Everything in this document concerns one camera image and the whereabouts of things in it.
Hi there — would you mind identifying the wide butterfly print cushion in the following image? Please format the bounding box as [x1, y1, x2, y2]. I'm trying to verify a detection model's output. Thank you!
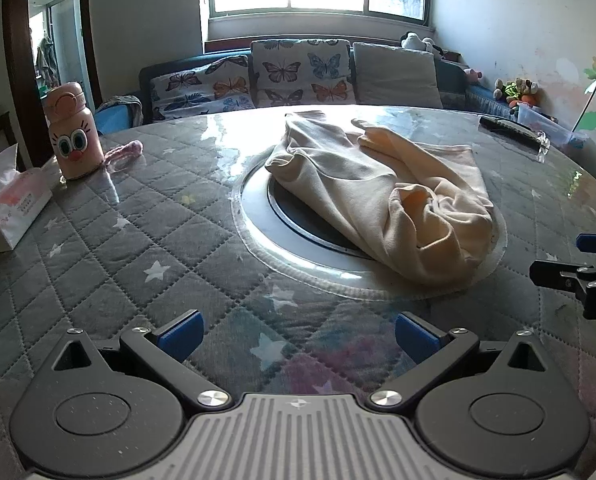
[150, 55, 256, 122]

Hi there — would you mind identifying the pink cartoon water bottle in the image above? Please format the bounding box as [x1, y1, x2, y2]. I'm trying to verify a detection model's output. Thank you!
[45, 81, 104, 180]

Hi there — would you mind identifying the white pink tissue pack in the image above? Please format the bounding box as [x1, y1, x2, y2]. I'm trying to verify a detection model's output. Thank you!
[0, 142, 53, 251]

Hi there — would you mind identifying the black remote control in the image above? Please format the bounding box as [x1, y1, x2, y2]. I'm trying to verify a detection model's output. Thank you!
[479, 116, 542, 149]

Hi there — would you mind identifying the blue seat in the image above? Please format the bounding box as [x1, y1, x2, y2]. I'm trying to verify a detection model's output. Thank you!
[95, 105, 143, 135]

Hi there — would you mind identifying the square butterfly print cushion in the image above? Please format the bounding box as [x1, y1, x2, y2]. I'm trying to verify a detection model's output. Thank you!
[250, 39, 353, 109]

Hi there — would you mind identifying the dark wooden door frame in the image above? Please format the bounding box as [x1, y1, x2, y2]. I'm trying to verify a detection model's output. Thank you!
[2, 0, 103, 171]

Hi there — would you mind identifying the dark blue sofa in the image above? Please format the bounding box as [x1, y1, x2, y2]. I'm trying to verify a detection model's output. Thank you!
[138, 50, 544, 126]

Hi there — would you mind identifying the pink bottle strap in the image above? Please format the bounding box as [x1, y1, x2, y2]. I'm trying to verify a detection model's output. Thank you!
[102, 141, 143, 172]

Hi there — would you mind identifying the round glass turntable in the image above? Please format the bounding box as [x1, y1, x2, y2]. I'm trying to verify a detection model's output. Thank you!
[231, 152, 508, 302]

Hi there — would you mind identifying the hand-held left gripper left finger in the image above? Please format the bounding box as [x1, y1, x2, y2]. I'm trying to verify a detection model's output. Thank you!
[52, 309, 233, 409]

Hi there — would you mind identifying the cream garment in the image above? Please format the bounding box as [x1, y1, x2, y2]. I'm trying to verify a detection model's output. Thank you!
[264, 112, 495, 291]

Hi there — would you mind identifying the grey rumpled cloth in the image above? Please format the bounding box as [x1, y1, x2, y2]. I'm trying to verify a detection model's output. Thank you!
[98, 94, 143, 116]

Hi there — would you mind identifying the clear plastic storage box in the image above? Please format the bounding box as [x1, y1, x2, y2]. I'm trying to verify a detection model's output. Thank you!
[517, 102, 590, 149]

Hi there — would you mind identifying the plain grey cushion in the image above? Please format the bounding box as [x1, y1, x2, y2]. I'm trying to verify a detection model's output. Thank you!
[353, 42, 443, 109]

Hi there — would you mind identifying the colourful plush toy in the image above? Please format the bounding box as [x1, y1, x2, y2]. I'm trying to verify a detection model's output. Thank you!
[494, 77, 540, 109]

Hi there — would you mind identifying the white plush toy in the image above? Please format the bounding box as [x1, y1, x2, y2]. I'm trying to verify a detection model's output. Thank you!
[400, 32, 443, 56]

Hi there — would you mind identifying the grey quilted star tablecloth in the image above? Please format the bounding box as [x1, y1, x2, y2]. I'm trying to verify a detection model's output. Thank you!
[0, 106, 596, 480]

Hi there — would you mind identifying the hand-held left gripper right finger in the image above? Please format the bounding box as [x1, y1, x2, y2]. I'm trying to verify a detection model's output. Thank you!
[369, 311, 546, 408]

